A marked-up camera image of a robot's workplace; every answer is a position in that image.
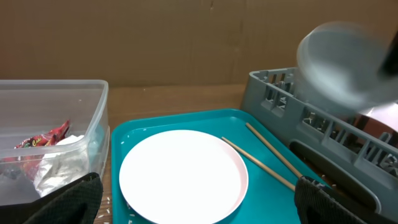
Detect teal plastic tray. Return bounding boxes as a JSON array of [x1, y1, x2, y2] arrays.
[[111, 109, 321, 224]]

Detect large white plate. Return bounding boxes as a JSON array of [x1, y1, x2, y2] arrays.
[[119, 130, 249, 224]]

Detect wooden chopstick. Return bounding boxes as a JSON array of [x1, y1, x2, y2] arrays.
[[221, 137, 295, 192], [246, 123, 302, 178]]

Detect grey dishwasher rack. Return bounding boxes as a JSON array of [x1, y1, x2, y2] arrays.
[[242, 68, 397, 220]]

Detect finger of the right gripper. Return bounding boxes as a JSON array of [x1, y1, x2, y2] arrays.
[[381, 32, 398, 78]]

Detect clear plastic bin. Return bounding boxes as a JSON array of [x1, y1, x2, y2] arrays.
[[1, 80, 110, 205]]

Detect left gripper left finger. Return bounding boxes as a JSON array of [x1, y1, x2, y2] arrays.
[[1, 172, 103, 224]]

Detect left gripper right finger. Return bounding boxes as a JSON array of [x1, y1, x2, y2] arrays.
[[294, 175, 398, 224]]

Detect red foil snack wrapper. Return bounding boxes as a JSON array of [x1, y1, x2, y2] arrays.
[[1, 120, 70, 181]]

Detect grey bowl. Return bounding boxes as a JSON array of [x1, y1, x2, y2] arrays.
[[294, 22, 397, 116]]

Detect white plastic wrap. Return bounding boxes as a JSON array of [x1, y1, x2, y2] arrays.
[[33, 148, 89, 197]]

